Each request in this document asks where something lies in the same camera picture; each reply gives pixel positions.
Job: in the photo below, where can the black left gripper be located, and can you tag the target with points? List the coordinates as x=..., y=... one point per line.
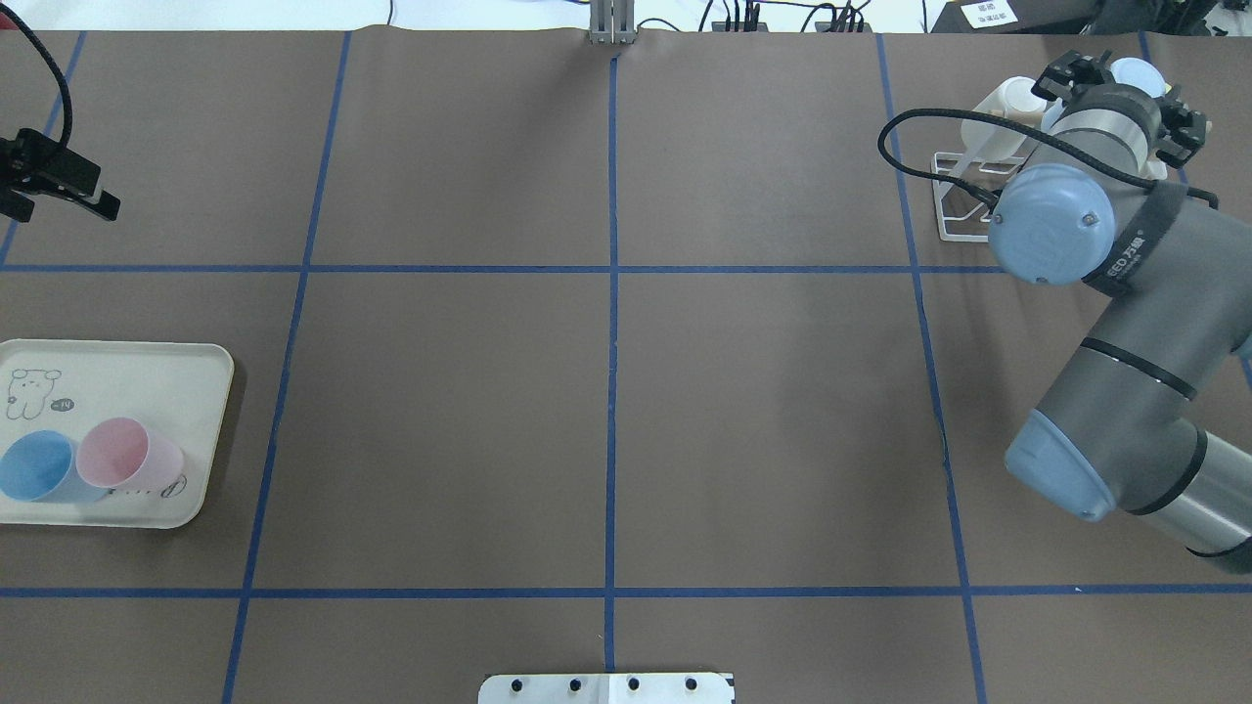
x=14, y=202

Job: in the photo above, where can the white ikea cup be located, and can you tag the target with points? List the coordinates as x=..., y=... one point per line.
x=1012, y=100

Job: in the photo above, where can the blue cup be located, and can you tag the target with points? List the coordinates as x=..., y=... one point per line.
x=1141, y=74

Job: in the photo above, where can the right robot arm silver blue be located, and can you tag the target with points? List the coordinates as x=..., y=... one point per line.
x=1111, y=432

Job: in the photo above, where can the pink cup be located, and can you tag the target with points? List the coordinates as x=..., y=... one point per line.
x=124, y=454

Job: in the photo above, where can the blue cup tray middle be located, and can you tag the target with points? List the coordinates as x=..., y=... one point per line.
x=40, y=467

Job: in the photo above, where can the cream serving tray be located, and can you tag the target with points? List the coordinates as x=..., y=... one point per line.
x=179, y=389

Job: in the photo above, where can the black box with label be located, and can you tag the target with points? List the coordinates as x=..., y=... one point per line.
x=1014, y=17

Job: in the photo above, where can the aluminium frame post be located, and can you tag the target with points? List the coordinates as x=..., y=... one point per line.
x=612, y=22

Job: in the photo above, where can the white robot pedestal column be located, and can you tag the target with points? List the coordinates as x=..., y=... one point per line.
x=655, y=687

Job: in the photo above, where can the white wire cup rack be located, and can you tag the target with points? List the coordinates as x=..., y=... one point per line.
x=960, y=217

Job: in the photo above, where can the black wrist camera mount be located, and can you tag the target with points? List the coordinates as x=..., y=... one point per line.
x=1084, y=97

